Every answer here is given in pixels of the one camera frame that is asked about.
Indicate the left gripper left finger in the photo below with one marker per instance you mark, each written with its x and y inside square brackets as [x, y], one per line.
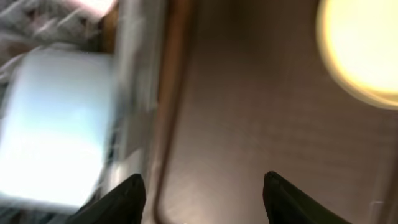
[123, 205]

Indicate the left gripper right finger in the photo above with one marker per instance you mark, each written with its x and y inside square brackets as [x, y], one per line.
[285, 203]

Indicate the light blue bowl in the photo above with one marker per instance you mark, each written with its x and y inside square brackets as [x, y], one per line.
[58, 115]

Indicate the yellow round plate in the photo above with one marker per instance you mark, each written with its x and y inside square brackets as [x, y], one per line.
[357, 41]

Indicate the dark brown serving tray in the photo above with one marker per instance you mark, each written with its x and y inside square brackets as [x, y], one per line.
[256, 97]

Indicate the grey plastic dish rack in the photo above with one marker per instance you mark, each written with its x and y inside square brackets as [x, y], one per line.
[129, 31]

